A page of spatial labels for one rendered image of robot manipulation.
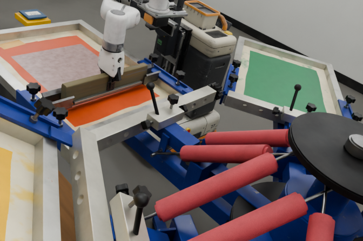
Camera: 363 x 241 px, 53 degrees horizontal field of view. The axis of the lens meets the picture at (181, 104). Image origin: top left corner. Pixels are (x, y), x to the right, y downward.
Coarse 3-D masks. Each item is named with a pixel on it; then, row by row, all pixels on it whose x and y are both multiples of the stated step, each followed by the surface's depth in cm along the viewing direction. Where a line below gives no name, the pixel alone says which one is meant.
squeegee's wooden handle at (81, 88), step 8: (136, 64) 148; (144, 64) 150; (128, 72) 143; (136, 72) 147; (144, 72) 151; (80, 80) 129; (88, 80) 130; (96, 80) 132; (104, 80) 135; (128, 80) 145; (136, 80) 149; (64, 88) 124; (72, 88) 126; (80, 88) 128; (88, 88) 131; (96, 88) 134; (104, 88) 138; (64, 96) 126; (80, 96) 131
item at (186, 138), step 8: (152, 128) 124; (168, 128) 121; (176, 128) 122; (160, 136) 123; (176, 136) 118; (184, 136) 119; (192, 136) 120; (168, 144) 121; (176, 144) 118; (184, 144) 116; (192, 144) 116
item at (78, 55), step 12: (72, 36) 179; (48, 48) 164; (60, 48) 166; (72, 48) 169; (84, 48) 172; (72, 60) 160; (84, 60) 162; (96, 60) 165; (84, 72) 154; (96, 72) 156; (108, 96) 143; (120, 96) 145; (132, 96) 147; (144, 96) 149; (156, 96) 151; (120, 108) 139
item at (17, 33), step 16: (0, 32) 158; (16, 32) 163; (32, 32) 168; (48, 32) 175; (96, 32) 181; (0, 64) 138; (128, 64) 168; (0, 80) 134; (16, 80) 132; (160, 80) 157; (128, 112) 131
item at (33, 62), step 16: (0, 48) 154; (16, 48) 157; (32, 48) 160; (16, 64) 147; (32, 64) 150; (48, 64) 152; (64, 64) 155; (32, 80) 140; (48, 80) 143; (64, 80) 145; (80, 112) 131; (96, 112) 133; (112, 112) 135
